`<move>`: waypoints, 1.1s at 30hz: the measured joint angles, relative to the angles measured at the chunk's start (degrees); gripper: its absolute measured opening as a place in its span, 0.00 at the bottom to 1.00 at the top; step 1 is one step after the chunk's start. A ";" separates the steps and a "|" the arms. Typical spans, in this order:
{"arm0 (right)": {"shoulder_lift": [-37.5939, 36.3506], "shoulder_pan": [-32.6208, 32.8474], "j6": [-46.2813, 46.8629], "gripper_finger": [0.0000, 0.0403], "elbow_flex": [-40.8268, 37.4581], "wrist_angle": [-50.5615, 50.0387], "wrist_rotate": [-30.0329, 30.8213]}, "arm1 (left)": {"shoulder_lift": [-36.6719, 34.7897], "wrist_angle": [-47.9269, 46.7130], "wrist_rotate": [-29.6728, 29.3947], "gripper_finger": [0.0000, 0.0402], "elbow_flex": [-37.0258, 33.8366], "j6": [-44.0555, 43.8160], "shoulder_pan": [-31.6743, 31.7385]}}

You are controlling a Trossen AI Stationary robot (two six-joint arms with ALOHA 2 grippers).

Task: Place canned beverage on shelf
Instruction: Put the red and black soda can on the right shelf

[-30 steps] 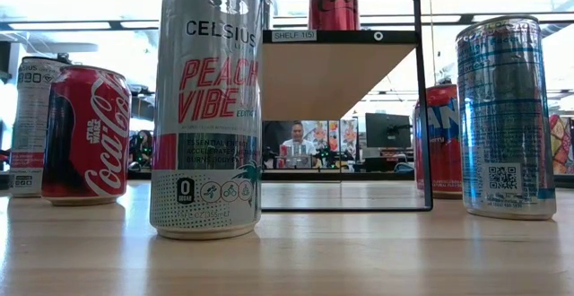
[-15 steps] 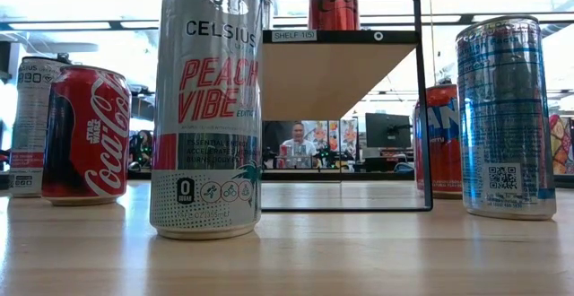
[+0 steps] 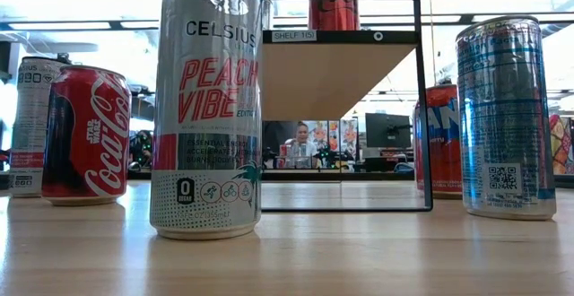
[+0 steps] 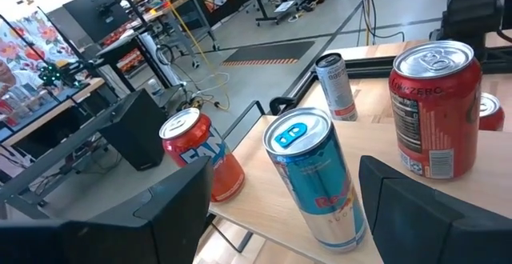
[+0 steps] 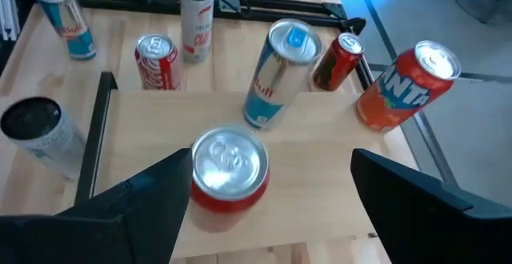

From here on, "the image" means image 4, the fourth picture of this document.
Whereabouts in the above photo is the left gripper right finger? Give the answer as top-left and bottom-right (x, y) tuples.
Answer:
(358, 154), (512, 264)

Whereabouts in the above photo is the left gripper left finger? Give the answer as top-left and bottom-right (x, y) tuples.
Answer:
(0, 155), (214, 264)

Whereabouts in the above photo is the red Fanta strawberry can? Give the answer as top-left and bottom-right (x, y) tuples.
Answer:
(478, 91), (506, 132)
(158, 106), (246, 204)

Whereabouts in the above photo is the red Coke Zero can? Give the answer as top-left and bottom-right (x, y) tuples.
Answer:
(387, 39), (484, 181)

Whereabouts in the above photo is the blue silver Red Bull can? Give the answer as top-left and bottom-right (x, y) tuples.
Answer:
(262, 106), (368, 254)

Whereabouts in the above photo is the white Celsius Peach Vibe can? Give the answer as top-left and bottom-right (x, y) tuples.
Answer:
(314, 52), (359, 122)

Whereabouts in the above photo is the black box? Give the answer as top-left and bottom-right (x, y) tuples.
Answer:
(98, 89), (168, 172)

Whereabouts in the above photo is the white plastic bottle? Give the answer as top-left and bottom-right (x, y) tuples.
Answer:
(146, 78), (164, 98)

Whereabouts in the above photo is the black clamp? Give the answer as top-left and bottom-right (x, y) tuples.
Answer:
(269, 94), (298, 116)

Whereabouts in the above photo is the person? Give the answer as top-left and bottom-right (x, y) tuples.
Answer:
(0, 58), (39, 97)

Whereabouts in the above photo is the floral print panel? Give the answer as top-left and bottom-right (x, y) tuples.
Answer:
(0, 10), (83, 97)

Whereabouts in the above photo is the black monitor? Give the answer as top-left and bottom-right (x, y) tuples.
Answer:
(62, 0), (132, 44)

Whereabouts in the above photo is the black mat with orange stripes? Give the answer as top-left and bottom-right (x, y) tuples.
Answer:
(219, 40), (317, 67)

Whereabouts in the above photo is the wheeled wooden top table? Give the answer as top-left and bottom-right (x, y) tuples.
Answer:
(119, 0), (220, 69)

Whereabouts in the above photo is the black standing desk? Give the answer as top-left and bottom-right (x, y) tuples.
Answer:
(235, 0), (299, 27)

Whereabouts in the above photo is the wooden shelf with black frame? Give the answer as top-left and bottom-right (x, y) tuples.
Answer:
(206, 98), (512, 264)

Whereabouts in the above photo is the black aluminium table frame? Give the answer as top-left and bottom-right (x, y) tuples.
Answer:
(268, 46), (512, 117)

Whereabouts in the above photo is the yellow cable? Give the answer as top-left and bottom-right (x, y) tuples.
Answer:
(150, 0), (232, 112)

